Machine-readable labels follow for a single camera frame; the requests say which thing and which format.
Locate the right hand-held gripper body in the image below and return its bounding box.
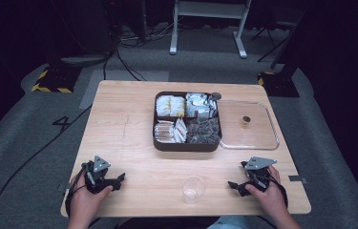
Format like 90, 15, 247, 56
240, 156, 278, 193

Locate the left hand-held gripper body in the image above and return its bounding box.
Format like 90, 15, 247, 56
81, 155, 117, 196

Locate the person's right hand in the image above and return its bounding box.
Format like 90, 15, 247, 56
244, 165, 288, 218

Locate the person's left hand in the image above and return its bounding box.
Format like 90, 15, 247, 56
68, 173, 115, 221

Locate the person's light blue clothing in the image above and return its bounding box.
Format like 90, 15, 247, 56
206, 215, 258, 229

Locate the clear lid with brown knob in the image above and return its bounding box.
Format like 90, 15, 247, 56
218, 99, 281, 152

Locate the grey tape piece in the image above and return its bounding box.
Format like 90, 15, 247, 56
287, 175, 308, 185
56, 182, 74, 193

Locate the clear plastic cup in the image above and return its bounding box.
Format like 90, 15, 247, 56
181, 175, 207, 205

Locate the brown compartment box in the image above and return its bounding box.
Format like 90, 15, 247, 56
152, 91, 223, 153

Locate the pile of dark packets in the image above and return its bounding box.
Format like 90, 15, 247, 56
185, 117, 221, 145

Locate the pile of white stick packets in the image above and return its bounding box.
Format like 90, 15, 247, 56
154, 117, 188, 144

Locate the pile of silver packets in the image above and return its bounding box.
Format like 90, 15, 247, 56
185, 92, 219, 119

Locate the pile of white yellow packets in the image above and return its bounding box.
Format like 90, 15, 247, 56
156, 94, 186, 117

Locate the black yellow striped stand base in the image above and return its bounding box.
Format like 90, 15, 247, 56
31, 62, 83, 94
257, 71, 301, 98

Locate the black tripod stand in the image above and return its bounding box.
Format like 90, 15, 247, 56
250, 17, 299, 63

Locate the right hand-held gripper cable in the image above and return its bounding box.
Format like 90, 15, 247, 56
270, 176, 289, 209

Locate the hand-held gripper cable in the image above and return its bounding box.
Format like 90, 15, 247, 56
270, 176, 289, 209
64, 163, 89, 218

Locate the left hand-held gripper cable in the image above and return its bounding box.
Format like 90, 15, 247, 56
64, 163, 89, 218

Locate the black floor cable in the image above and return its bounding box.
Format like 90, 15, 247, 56
0, 104, 94, 229
102, 47, 148, 82

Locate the white metal table frame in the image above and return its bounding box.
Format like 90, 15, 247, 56
169, 0, 253, 59

